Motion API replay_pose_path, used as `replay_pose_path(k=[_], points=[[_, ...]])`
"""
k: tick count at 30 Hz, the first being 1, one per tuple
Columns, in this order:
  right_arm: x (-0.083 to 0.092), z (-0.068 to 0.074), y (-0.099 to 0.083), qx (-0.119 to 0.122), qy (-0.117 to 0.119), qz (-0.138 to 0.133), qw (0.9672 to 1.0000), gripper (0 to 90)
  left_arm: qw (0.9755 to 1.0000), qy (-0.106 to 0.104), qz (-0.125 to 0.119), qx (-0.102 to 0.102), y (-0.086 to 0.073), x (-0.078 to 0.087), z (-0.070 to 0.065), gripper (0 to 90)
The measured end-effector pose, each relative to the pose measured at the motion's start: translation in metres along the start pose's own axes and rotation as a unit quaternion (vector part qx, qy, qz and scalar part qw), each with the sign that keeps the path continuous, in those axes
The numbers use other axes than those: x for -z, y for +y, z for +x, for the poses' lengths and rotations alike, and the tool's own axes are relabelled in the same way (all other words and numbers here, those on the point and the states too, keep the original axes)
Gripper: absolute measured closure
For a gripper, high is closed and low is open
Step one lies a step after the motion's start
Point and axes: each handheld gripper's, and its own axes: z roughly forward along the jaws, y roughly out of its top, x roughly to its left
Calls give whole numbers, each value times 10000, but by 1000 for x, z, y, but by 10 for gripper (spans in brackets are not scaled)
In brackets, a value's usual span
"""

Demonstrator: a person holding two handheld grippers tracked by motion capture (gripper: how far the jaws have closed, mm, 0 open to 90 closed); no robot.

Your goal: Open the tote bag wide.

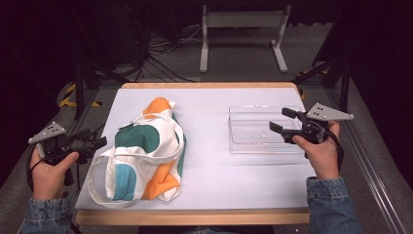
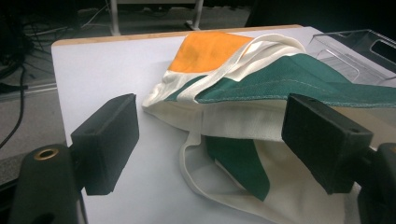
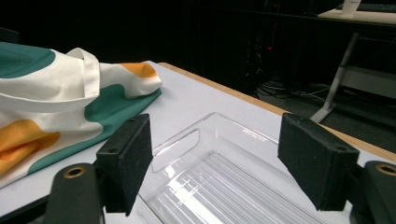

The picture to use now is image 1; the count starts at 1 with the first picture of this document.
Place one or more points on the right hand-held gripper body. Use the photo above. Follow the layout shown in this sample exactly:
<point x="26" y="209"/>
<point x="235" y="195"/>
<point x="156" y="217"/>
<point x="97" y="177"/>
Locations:
<point x="324" y="112"/>

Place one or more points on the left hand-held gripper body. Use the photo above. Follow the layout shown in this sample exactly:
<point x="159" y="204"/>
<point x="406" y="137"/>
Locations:
<point x="52" y="130"/>

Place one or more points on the clear plastic tray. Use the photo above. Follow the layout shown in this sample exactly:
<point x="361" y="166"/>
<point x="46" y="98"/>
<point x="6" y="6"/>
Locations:
<point x="256" y="138"/>

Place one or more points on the white tote bag coloured patches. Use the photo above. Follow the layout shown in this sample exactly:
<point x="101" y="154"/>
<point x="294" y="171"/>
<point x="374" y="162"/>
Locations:
<point x="146" y="152"/>

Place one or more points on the person's right hand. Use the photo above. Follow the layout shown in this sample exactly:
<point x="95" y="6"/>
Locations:
<point x="323" y="159"/>

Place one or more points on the person's left hand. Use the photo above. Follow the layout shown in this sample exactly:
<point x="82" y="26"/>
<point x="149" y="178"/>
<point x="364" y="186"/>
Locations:
<point x="48" y="180"/>

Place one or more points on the yellow black floor tape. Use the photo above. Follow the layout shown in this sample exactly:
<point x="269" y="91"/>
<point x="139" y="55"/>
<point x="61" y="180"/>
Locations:
<point x="66" y="101"/>

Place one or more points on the black tripod stand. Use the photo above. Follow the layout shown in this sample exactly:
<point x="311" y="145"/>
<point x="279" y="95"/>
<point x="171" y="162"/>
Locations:
<point x="79" y="87"/>
<point x="345" y="84"/>

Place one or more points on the white table mat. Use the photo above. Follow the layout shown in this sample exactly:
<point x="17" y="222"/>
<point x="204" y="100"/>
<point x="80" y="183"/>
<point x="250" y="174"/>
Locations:
<point x="211" y="175"/>

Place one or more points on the wooden table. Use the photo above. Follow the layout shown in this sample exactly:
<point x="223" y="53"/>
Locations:
<point x="195" y="217"/>

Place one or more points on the person's denim legs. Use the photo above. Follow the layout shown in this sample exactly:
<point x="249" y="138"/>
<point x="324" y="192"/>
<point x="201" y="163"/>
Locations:
<point x="207" y="230"/>

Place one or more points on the aluminium rail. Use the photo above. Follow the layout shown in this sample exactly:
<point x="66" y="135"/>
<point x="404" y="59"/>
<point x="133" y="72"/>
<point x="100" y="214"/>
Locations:
<point x="370" y="169"/>

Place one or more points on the white metal stand frame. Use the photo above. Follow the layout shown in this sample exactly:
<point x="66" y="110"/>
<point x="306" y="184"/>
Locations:
<point x="243" y="19"/>

